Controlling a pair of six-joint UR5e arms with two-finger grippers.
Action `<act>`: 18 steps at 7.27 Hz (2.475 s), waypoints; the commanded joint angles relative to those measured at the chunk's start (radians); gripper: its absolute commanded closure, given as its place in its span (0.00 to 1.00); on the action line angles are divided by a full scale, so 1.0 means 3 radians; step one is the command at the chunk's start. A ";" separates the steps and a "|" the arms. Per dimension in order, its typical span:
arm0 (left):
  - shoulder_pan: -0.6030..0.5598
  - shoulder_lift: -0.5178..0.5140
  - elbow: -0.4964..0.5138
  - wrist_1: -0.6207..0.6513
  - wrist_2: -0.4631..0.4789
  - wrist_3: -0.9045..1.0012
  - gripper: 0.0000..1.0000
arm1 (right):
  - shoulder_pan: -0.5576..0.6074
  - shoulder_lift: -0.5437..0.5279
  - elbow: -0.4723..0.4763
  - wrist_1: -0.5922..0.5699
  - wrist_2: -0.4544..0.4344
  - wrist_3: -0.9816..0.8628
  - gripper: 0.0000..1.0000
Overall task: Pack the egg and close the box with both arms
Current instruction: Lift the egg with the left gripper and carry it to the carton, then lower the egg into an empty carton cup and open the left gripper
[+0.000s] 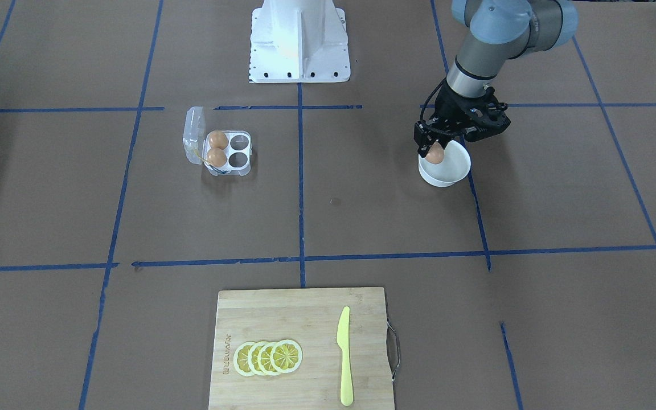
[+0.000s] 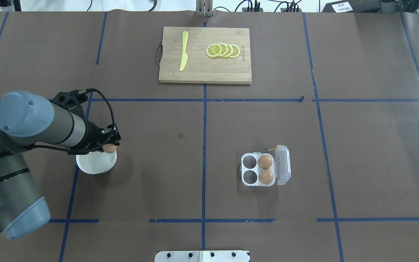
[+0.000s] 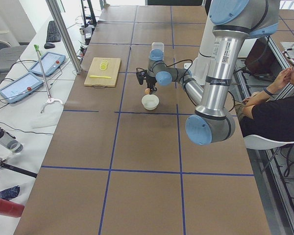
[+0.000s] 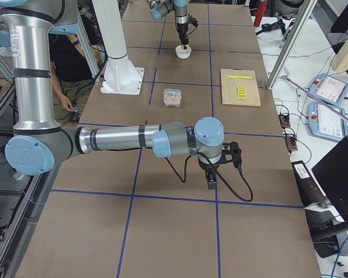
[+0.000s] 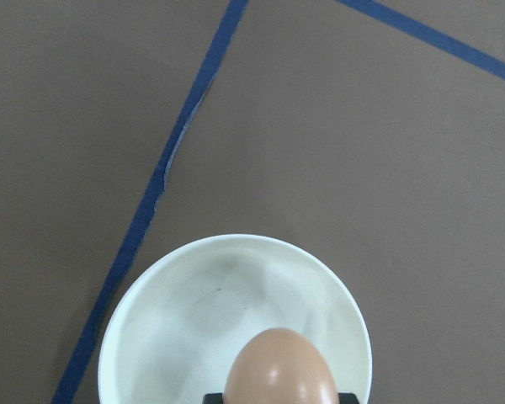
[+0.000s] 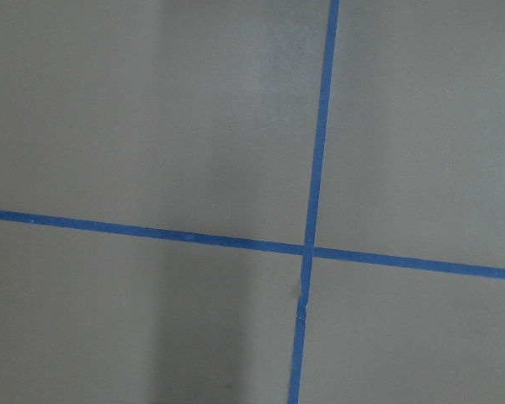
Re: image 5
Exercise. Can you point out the brown egg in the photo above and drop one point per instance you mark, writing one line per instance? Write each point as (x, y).
(280, 366)

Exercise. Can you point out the white bowl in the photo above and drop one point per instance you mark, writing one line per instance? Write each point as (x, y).
(179, 327)

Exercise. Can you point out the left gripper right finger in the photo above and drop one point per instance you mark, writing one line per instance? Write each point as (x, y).
(347, 398)

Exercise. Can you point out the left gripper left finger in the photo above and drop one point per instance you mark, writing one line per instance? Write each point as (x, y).
(213, 398)

